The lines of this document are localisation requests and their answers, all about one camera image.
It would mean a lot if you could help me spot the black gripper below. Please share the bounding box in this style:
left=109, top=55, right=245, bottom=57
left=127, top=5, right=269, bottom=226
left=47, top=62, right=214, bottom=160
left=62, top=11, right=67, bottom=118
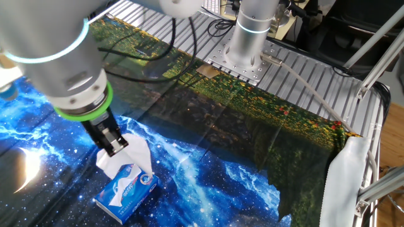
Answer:
left=81, top=108, right=129, bottom=158

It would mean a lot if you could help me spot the white napkin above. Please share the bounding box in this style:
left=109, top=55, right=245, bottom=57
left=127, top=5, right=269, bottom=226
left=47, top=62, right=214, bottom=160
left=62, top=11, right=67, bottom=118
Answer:
left=95, top=132, right=155, bottom=180
left=109, top=165, right=143, bottom=208

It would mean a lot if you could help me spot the blue tissue pack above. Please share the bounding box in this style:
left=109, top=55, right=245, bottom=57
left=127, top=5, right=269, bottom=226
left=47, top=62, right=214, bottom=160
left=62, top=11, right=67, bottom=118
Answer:
left=94, top=163, right=160, bottom=225

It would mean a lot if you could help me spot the galaxy landscape printed tablecloth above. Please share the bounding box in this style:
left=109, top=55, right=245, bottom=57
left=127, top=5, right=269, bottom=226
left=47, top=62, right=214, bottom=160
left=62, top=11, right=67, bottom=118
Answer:
left=0, top=15, right=360, bottom=227

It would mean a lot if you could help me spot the brown tape patch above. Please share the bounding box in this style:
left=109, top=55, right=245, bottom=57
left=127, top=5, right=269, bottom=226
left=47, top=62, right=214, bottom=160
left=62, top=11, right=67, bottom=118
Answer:
left=196, top=64, right=220, bottom=79

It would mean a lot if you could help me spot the white keyboard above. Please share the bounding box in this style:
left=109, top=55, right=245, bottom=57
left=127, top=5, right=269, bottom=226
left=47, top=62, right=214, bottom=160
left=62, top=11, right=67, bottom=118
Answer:
left=201, top=0, right=222, bottom=15

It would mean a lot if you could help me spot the white fabric sheet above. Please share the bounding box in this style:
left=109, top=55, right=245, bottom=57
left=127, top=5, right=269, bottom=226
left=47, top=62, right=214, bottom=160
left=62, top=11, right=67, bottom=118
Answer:
left=319, top=135, right=372, bottom=227

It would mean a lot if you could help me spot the black office chair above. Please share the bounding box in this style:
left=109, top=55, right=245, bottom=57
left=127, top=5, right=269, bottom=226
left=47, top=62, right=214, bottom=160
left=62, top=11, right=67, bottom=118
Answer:
left=296, top=0, right=404, bottom=75

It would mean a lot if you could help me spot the green flange ring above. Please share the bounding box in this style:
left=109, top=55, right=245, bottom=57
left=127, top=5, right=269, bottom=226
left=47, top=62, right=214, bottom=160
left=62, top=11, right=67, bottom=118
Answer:
left=53, top=81, right=114, bottom=122

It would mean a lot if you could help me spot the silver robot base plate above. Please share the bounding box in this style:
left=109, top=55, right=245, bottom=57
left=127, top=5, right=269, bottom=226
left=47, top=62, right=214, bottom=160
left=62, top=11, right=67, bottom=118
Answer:
left=205, top=39, right=275, bottom=86

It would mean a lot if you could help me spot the black cable coil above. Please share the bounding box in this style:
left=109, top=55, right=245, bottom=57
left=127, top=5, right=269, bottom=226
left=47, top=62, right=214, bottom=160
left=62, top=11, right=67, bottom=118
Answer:
left=206, top=18, right=236, bottom=37

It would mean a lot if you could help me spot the grey cable hose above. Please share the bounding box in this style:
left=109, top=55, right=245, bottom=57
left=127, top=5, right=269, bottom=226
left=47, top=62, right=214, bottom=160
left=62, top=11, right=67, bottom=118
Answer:
left=260, top=52, right=378, bottom=183

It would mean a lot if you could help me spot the aluminium frame strut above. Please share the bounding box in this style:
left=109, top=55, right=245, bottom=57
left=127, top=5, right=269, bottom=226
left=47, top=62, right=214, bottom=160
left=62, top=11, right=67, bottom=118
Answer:
left=343, top=3, right=404, bottom=69
left=355, top=37, right=404, bottom=100
left=353, top=166, right=404, bottom=218

